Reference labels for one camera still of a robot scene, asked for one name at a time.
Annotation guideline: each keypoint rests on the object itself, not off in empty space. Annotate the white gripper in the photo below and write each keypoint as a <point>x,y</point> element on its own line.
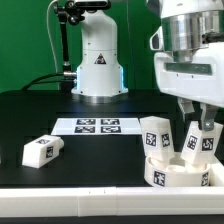
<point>201,81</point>

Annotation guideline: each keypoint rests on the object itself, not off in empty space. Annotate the white round stool seat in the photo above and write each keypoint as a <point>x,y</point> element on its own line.
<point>175,174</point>

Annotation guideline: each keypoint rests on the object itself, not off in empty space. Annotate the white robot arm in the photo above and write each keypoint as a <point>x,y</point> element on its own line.
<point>188,51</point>

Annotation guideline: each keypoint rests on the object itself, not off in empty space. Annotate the white L-shaped obstacle fence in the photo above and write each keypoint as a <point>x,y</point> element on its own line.
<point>116,201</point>

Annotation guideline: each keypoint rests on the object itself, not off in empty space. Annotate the white fiducial marker sheet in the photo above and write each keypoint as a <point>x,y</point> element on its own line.
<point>96,126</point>

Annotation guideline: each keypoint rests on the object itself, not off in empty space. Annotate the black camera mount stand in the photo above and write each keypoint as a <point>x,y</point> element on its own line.
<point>73,12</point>

